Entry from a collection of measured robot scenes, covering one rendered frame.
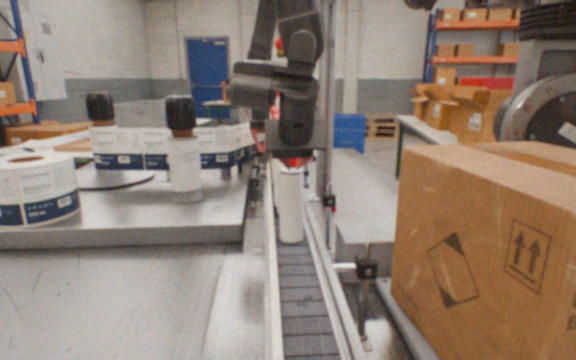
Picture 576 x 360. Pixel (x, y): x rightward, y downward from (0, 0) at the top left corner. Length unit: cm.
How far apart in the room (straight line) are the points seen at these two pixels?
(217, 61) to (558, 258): 887
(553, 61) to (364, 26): 799
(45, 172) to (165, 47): 870
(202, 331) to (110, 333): 15
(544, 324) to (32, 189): 98
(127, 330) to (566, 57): 90
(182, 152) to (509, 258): 81
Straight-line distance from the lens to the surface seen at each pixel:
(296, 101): 51
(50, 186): 104
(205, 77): 919
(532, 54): 81
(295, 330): 55
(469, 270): 48
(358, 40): 865
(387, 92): 874
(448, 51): 820
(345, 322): 43
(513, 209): 42
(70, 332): 72
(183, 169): 103
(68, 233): 100
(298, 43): 49
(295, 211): 74
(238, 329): 64
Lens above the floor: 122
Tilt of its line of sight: 16 degrees down
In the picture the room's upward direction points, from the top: straight up
